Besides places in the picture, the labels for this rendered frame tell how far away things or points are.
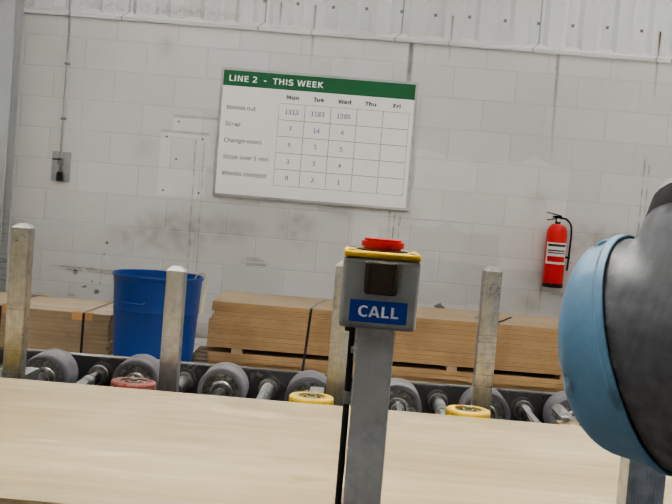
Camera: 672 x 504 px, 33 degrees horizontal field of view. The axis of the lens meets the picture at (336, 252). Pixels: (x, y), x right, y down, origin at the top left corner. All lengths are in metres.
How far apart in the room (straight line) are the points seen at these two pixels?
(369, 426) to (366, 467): 0.04
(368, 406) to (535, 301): 7.33
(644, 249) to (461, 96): 7.72
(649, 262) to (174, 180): 7.83
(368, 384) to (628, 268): 0.50
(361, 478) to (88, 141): 7.51
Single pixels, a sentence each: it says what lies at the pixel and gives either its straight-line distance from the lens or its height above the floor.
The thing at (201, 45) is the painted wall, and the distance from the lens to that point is 8.38.
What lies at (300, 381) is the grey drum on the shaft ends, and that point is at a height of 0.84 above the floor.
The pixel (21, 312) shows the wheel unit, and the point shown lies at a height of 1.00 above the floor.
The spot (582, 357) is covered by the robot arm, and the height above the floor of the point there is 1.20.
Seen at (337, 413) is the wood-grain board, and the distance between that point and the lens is 1.91.
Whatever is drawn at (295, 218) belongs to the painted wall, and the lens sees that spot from 8.24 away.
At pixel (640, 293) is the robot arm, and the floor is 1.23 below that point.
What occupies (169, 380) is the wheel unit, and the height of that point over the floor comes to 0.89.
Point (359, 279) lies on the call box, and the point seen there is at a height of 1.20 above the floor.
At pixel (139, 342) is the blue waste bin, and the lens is 6.65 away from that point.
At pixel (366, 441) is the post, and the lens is 1.05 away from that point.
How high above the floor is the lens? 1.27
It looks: 3 degrees down
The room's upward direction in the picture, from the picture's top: 5 degrees clockwise
